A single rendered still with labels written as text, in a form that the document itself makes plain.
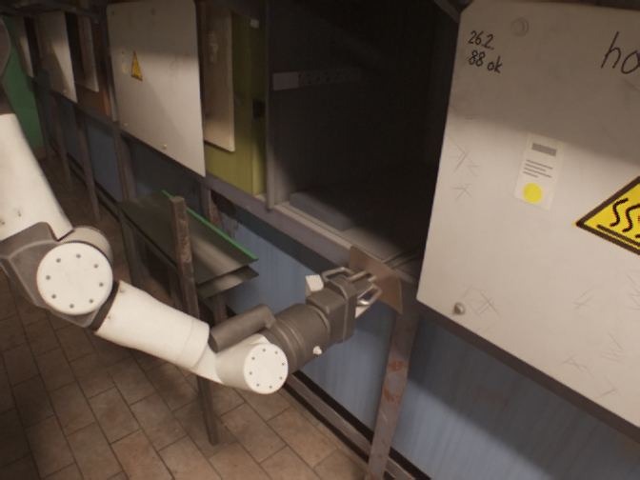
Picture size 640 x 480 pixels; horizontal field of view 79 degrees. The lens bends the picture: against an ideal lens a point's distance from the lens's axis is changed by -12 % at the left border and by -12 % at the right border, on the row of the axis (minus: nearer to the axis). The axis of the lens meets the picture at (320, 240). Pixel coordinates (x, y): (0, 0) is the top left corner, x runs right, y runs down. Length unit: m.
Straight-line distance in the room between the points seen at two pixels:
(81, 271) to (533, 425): 0.78
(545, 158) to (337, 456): 1.27
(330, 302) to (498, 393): 0.40
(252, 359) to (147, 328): 0.14
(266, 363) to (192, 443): 1.07
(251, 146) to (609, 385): 0.88
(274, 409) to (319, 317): 1.06
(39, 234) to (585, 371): 0.61
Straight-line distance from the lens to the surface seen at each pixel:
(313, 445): 1.58
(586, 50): 0.47
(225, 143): 1.16
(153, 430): 1.68
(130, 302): 0.54
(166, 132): 1.21
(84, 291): 0.49
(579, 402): 0.75
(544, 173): 0.49
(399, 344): 0.91
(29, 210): 0.51
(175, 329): 0.56
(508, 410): 0.92
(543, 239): 0.51
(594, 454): 0.89
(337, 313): 0.67
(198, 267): 1.18
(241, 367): 0.57
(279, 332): 0.62
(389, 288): 0.79
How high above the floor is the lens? 1.30
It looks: 29 degrees down
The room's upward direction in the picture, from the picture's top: 3 degrees clockwise
